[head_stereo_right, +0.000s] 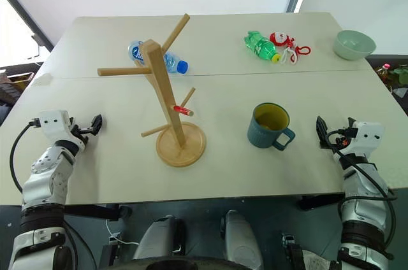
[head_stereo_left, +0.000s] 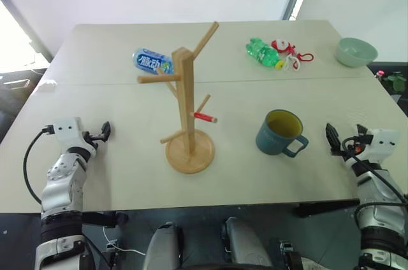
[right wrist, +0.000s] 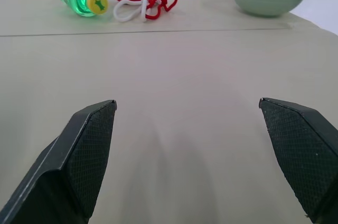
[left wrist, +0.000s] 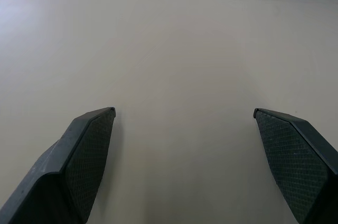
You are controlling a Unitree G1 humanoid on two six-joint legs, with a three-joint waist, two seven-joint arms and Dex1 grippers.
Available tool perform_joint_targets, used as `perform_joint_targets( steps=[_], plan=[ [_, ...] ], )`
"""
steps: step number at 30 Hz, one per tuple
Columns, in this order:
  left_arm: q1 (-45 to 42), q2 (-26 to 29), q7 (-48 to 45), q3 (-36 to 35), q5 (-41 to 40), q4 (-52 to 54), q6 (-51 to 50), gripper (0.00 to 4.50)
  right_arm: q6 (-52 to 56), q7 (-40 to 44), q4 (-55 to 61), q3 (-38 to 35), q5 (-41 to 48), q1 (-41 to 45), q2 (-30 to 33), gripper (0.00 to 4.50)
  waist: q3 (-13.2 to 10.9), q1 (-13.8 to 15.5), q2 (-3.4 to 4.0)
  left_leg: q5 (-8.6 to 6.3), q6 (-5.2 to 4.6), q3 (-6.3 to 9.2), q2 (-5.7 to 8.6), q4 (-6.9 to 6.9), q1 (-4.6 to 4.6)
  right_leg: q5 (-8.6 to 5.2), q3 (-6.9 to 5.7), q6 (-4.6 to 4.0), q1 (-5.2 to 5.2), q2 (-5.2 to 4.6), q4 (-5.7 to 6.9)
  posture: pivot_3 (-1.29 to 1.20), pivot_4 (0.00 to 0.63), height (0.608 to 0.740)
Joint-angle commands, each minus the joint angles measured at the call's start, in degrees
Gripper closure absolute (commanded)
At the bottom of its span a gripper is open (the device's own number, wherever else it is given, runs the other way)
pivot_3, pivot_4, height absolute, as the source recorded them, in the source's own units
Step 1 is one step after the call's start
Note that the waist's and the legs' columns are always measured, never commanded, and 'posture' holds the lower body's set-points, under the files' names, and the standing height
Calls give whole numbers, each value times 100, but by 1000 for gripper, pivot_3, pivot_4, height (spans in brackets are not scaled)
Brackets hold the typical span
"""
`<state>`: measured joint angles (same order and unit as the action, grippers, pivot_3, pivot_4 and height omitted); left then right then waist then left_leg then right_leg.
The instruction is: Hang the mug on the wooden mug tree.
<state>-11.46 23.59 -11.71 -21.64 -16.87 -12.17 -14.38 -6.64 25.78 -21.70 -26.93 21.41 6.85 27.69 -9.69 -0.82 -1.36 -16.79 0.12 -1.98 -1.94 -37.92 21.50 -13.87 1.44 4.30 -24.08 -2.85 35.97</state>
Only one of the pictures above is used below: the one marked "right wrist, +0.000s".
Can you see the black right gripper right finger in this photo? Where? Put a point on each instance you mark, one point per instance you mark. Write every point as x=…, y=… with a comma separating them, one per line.
x=301, y=152

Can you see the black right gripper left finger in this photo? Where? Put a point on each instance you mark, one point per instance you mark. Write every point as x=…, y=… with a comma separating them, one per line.
x=74, y=160

